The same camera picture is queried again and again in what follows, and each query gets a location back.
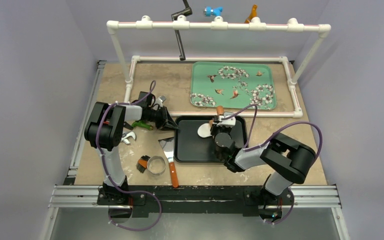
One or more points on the white dough ball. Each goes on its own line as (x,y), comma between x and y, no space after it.
(204,131)

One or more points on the wooden double-ended rolling pin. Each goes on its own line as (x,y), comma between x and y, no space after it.
(219,111)

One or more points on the black baking tray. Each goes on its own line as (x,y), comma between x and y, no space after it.
(189,147)

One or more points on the metal scraper orange handle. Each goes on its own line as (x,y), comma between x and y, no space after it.
(167,145)

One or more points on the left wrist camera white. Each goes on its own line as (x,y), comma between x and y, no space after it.
(159,102)

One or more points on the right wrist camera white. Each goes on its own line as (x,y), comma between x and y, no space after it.
(226,120)

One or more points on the small orange black brush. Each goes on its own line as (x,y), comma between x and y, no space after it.
(142,163)

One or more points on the red handled adjustable wrench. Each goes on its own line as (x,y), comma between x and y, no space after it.
(127,136)

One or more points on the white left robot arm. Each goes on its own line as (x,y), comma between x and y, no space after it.
(104,132)

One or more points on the white PVC pipe frame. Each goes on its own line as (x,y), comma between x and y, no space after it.
(218,24)

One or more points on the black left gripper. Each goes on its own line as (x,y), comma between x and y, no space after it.
(165,121)

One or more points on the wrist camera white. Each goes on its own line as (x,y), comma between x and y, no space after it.
(226,120)
(159,102)

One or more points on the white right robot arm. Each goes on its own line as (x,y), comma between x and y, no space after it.
(290,159)

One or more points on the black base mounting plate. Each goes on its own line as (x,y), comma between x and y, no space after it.
(247,200)

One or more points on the blue plastic toy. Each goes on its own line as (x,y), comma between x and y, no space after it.
(209,11)

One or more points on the aluminium rail frame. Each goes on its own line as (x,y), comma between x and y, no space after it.
(71,196)

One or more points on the green floral tray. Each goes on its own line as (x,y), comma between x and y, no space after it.
(232,85)

